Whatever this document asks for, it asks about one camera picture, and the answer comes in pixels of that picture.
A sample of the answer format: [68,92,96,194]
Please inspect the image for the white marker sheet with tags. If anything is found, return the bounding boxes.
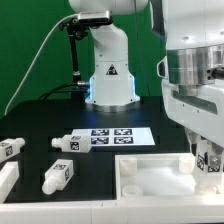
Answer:
[72,127,155,146]

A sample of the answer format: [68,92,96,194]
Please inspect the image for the black camera on stand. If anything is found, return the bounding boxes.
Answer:
[59,11,113,102]

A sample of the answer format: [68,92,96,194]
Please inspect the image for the black cables at base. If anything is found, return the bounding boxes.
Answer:
[38,79,90,101]

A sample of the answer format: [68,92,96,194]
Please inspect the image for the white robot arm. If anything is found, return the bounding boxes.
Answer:
[68,0,224,168]

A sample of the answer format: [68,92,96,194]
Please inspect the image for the white square tabletop tray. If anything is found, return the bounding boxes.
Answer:
[114,152,224,201]

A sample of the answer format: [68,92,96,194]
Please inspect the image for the white camera cable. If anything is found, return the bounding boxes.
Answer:
[3,13,80,116]

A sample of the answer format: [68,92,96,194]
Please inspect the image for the white left fence piece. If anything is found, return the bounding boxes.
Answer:
[0,162,19,204]

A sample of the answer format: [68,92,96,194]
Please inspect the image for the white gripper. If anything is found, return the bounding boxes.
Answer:
[157,56,224,168]

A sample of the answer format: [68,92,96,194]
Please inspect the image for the white front fence rail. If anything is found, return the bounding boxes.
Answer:
[0,195,224,224]

